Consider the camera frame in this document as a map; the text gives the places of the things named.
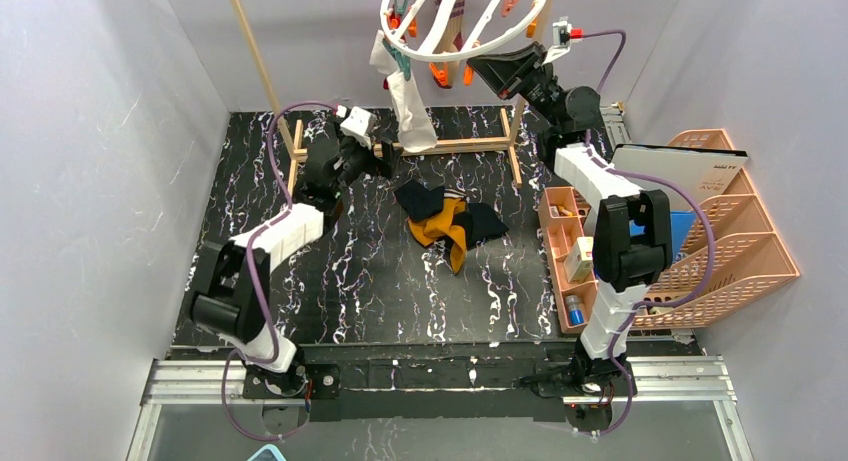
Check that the peach desk organizer tray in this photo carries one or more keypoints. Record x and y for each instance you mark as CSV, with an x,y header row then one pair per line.
x,y
562,213

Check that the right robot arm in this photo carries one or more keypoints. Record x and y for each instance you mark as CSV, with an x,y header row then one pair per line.
x,y
622,280

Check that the white sock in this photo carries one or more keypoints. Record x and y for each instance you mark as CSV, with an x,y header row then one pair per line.
x,y
415,129

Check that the small white box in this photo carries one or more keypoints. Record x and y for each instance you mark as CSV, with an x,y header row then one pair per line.
x,y
578,263

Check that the white book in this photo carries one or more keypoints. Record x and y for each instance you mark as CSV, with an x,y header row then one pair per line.
x,y
700,172

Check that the blue capped bottle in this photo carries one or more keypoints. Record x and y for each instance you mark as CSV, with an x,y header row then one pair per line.
x,y
574,310

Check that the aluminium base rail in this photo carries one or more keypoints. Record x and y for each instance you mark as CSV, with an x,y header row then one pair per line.
x,y
459,408

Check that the blue folder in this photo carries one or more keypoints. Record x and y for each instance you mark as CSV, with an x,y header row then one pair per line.
x,y
682,233

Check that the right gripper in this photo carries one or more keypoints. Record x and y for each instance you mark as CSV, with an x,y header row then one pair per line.
x,y
521,73

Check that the black sock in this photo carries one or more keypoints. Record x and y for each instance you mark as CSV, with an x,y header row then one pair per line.
x,y
480,223
419,202

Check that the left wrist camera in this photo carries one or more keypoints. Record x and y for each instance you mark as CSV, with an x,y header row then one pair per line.
x,y
357,123

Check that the white round clip hanger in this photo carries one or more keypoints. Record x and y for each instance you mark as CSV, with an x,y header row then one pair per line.
x,y
414,27

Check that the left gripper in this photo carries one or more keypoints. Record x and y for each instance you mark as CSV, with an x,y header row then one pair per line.
x,y
361,156

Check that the peach plastic file rack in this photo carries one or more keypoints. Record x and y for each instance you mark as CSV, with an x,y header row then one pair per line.
x,y
751,262

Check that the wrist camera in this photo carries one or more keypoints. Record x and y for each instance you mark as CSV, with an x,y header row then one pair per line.
x,y
357,123
564,36

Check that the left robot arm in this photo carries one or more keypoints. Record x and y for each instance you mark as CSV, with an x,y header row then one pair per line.
x,y
230,290

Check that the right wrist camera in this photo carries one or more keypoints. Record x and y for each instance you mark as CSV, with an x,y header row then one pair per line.
x,y
564,36

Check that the mustard yellow striped sock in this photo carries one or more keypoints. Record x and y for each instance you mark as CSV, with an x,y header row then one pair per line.
x,y
443,225

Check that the maroon beige purple striped sock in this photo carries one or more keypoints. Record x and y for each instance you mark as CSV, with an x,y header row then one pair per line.
x,y
451,39

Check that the orange clothes clip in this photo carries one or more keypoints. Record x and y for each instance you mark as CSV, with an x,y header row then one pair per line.
x,y
440,74

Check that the light blue object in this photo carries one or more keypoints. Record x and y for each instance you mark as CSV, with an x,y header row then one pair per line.
x,y
268,452

